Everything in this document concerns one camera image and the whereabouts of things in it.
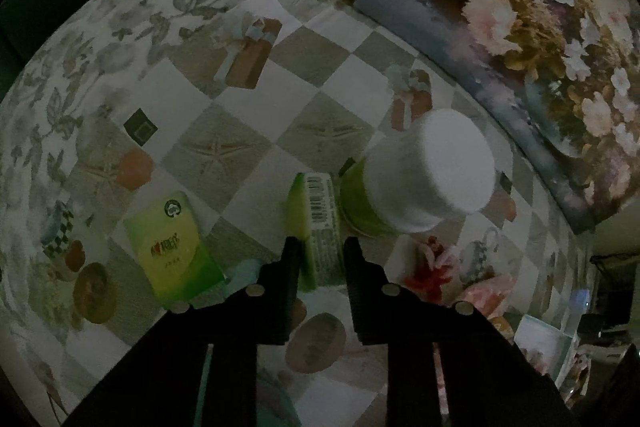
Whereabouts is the green bottle with white cap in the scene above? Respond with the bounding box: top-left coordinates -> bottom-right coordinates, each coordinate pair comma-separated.
339,108 -> 498,235

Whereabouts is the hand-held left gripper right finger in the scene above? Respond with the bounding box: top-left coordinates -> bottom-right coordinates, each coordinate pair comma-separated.
342,236 -> 576,427

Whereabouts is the green tissue packet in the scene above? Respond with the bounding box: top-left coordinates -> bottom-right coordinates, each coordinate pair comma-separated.
122,191 -> 231,310
285,172 -> 346,293

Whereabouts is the checked printed tablecloth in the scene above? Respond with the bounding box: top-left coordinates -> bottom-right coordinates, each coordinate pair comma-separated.
0,0 -> 601,427

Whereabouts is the floral painting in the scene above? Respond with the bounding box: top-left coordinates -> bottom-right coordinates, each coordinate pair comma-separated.
352,0 -> 640,235

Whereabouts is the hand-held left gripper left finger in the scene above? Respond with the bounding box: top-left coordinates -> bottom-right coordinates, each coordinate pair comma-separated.
60,234 -> 306,427

